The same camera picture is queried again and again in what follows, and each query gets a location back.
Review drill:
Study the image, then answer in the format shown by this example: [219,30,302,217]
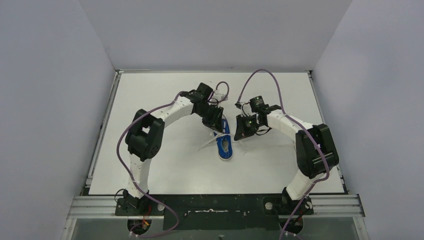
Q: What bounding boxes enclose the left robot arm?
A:
[116,82,228,214]

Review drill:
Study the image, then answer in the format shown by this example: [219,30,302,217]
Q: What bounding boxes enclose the blue sneaker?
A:
[215,116,233,161]

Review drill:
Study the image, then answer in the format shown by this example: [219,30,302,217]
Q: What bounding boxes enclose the aluminium frame rail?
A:
[67,194,365,219]

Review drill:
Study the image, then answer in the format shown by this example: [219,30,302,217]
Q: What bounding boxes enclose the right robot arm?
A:
[234,96,339,214]

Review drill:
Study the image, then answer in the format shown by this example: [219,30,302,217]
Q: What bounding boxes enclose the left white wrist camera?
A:
[211,94,228,104]

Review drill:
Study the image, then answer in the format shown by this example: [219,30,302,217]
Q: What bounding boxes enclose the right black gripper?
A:
[235,113,264,141]

